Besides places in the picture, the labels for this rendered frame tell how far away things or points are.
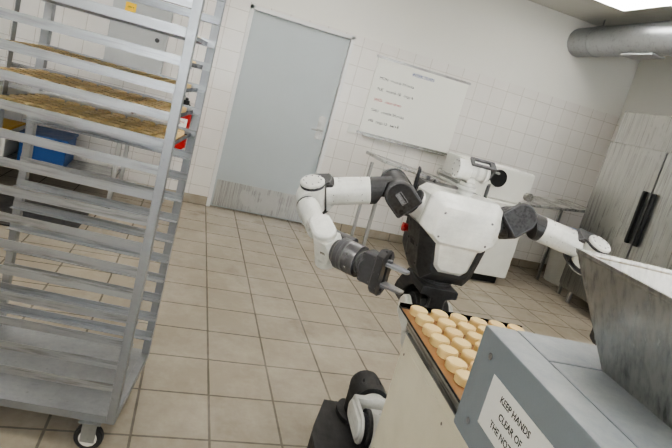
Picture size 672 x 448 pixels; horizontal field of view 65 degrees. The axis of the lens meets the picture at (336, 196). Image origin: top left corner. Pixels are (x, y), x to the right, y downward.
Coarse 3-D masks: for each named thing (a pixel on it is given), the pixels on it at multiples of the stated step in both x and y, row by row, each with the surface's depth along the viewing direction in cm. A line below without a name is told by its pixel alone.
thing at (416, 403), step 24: (408, 336) 148; (408, 360) 144; (408, 384) 141; (432, 384) 128; (384, 408) 153; (408, 408) 137; (432, 408) 124; (384, 432) 149; (408, 432) 134; (432, 432) 122; (456, 432) 112
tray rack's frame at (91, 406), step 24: (0, 120) 183; (24, 144) 206; (0, 312) 219; (0, 336) 213; (24, 336) 218; (48, 336) 222; (0, 360) 199; (24, 360) 203; (48, 360) 206; (144, 360) 224; (0, 384) 186; (24, 384) 189; (48, 384) 193; (24, 408) 181; (48, 408) 182; (72, 408) 184; (96, 408) 187; (120, 408) 191
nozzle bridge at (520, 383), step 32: (480, 352) 74; (512, 352) 67; (544, 352) 69; (576, 352) 73; (480, 384) 72; (512, 384) 65; (544, 384) 60; (576, 384) 62; (608, 384) 65; (480, 416) 70; (512, 416) 64; (544, 416) 58; (576, 416) 54; (608, 416) 56; (640, 416) 58
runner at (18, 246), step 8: (0, 240) 171; (8, 240) 172; (8, 248) 172; (16, 248) 172; (24, 248) 173; (32, 248) 173; (40, 248) 173; (48, 248) 173; (48, 256) 174; (56, 256) 174; (64, 256) 174; (72, 256) 175; (80, 256) 175; (88, 264) 176; (96, 264) 176; (104, 264) 176; (112, 264) 176; (120, 264) 177; (120, 272) 177; (128, 272) 178; (136, 272) 178
